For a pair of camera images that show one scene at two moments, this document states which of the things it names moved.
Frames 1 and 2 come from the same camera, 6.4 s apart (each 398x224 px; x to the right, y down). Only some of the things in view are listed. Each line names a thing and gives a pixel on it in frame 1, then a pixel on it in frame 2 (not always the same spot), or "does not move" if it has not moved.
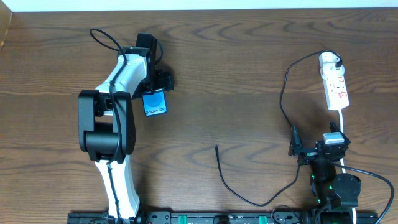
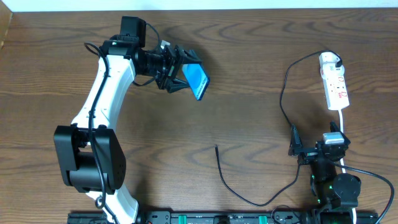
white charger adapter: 329,70 does not move
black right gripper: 310,150 does not move
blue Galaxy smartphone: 154,102 -> 197,78
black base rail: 227,217 does not move
